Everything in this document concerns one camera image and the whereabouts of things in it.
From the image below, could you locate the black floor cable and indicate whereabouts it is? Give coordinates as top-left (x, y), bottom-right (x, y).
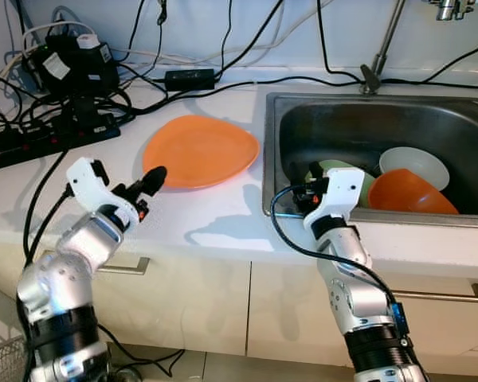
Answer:
top-left (96, 322), bottom-right (188, 379)

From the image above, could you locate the black power adapter brick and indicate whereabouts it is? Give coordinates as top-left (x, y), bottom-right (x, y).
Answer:
top-left (165, 68), bottom-right (217, 91)

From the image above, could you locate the white cabinet drawer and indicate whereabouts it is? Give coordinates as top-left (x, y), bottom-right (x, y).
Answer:
top-left (247, 259), bottom-right (478, 371)
top-left (0, 239), bottom-right (253, 357)

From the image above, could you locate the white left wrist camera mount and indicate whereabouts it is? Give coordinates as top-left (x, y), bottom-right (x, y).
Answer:
top-left (65, 157), bottom-right (141, 233)

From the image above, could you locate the black power strip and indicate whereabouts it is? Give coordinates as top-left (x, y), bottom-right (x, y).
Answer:
top-left (0, 111), bottom-right (122, 170)

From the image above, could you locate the wire fan grille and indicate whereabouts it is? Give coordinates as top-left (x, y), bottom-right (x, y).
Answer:
top-left (0, 334), bottom-right (29, 382)

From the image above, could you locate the steel drawer handle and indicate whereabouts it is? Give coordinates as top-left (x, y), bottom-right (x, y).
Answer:
top-left (392, 280), bottom-right (478, 304)
top-left (96, 255), bottom-right (151, 277)

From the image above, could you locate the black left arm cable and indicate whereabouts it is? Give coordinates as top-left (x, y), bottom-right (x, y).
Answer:
top-left (20, 147), bottom-right (72, 267)

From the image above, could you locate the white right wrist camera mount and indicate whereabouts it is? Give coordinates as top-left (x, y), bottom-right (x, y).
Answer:
top-left (303, 167), bottom-right (366, 236)

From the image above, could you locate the black charger with white labels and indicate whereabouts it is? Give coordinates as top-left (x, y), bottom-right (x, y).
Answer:
top-left (24, 30), bottom-right (120, 100)

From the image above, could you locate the knotted black cable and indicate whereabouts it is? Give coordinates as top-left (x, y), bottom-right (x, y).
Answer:
top-left (123, 0), bottom-right (170, 64)

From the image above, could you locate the light green plate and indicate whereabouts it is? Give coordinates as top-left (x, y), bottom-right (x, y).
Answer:
top-left (305, 159), bottom-right (377, 209)

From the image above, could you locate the white bowl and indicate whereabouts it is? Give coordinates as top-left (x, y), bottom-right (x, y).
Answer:
top-left (379, 146), bottom-right (451, 193)

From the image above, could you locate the white cable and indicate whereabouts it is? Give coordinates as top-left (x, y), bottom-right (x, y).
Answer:
top-left (0, 20), bottom-right (100, 88)

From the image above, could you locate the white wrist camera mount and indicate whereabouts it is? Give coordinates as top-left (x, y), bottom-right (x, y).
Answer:
top-left (65, 157), bottom-right (141, 233)
top-left (303, 167), bottom-right (366, 236)

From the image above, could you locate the stainless steel sink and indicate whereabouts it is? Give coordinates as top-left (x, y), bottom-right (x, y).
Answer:
top-left (262, 91), bottom-right (478, 230)

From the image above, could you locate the orange plate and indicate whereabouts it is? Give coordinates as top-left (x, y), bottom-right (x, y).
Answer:
top-left (141, 114), bottom-right (261, 190)

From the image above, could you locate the steel faucet with lever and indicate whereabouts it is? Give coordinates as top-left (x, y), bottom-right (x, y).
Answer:
top-left (358, 0), bottom-right (472, 96)

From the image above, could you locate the orange bowl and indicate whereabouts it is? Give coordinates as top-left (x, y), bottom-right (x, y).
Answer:
top-left (368, 168), bottom-right (460, 215)

